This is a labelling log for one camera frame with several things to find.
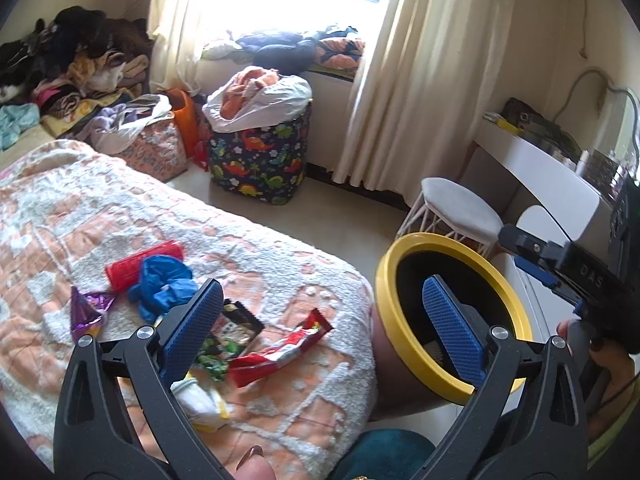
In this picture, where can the dinosaur print laundry basket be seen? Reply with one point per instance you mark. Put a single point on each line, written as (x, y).
(266, 164)

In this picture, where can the cream curtain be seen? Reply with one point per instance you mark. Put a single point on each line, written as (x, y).
(421, 91)
(181, 29)

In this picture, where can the white yellow wrapper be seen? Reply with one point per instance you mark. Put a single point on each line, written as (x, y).
(206, 410)

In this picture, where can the purple foil wrapper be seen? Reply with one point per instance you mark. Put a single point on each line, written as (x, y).
(89, 312)

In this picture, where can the dark snack packet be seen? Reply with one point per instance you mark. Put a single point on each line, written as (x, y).
(233, 332)

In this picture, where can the white wire stool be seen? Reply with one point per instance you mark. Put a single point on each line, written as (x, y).
(448, 208)

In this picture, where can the blue plastic bag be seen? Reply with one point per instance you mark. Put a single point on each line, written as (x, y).
(164, 282)

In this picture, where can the orange bag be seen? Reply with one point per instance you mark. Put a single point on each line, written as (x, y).
(186, 120)

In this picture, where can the white desk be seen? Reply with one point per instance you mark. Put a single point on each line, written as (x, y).
(510, 174)

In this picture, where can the left cream curtain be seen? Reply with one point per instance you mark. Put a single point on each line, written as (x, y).
(181, 29)

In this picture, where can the teal cushion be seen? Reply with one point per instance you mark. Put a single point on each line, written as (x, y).
(384, 454)

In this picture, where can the yellow rim trash bin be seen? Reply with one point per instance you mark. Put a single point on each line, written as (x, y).
(408, 377)

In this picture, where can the red long snack wrapper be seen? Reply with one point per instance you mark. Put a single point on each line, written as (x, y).
(260, 364)

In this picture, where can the white plastic bag of clothes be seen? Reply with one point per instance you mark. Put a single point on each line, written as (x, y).
(256, 97)

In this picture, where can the pile of clothes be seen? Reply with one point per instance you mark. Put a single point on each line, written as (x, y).
(65, 72)

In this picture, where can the peach white bed blanket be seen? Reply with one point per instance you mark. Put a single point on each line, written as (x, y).
(67, 212)

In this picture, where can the left hand painted nails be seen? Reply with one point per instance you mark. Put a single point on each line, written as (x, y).
(254, 466)

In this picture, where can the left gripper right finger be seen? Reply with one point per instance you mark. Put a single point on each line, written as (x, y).
(525, 419)

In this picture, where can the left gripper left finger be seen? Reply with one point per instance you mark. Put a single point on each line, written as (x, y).
(94, 437)

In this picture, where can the right hand painted nails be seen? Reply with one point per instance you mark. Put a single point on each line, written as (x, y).
(618, 398)

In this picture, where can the clothes on window sill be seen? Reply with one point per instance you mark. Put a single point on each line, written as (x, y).
(334, 49)

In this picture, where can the pink floral fabric bag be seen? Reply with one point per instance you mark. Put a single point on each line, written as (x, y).
(158, 151)

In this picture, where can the olive bag on desk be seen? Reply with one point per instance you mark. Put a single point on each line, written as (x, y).
(537, 130)

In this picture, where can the red cylinder wrapper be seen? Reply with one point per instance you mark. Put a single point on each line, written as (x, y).
(125, 272)

